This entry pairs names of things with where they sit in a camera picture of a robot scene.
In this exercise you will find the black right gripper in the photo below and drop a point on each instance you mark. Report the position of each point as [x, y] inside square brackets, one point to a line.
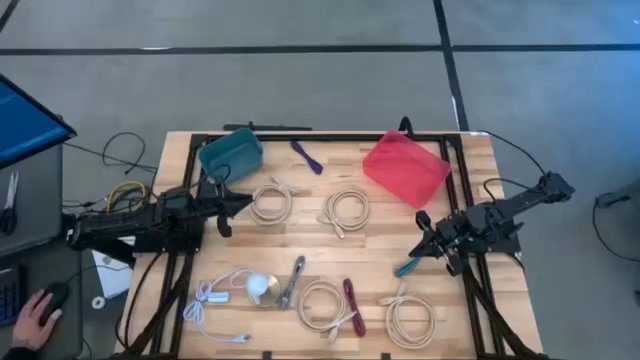
[452, 235]

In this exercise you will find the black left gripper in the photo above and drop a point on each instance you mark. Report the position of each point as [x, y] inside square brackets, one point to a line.
[217, 202]

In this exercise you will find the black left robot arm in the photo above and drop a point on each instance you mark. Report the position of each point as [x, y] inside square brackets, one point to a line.
[125, 225]

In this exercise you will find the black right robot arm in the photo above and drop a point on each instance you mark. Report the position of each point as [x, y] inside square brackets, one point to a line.
[505, 210]

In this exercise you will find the teal plastic bin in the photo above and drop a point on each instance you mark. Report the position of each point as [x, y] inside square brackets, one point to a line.
[232, 152]

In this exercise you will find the black flat bar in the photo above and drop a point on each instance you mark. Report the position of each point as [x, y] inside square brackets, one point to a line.
[270, 128]

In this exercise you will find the red translucent plastic bin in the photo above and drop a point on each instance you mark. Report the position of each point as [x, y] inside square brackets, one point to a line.
[405, 167]

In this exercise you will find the metal lamp with white bulb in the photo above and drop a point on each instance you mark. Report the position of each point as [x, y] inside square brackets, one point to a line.
[260, 287]

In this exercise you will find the white paper sheet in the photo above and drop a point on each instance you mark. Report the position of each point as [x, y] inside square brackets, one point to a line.
[112, 280]

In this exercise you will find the grey desk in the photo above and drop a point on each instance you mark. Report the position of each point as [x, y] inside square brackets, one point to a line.
[40, 210]

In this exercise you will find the black computer mouse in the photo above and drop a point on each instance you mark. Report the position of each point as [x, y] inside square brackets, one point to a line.
[55, 295]

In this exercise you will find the blue computer screen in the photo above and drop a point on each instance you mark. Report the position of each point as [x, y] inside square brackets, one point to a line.
[25, 125]

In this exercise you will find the scissors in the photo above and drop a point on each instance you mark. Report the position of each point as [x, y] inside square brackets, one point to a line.
[9, 220]

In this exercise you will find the person's hand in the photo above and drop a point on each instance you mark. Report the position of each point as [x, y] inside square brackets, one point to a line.
[30, 330]

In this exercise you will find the black keyboard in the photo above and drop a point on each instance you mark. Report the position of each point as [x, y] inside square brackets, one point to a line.
[10, 300]

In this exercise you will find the black aluminium table frame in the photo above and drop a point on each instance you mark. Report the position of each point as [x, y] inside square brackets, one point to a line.
[325, 136]

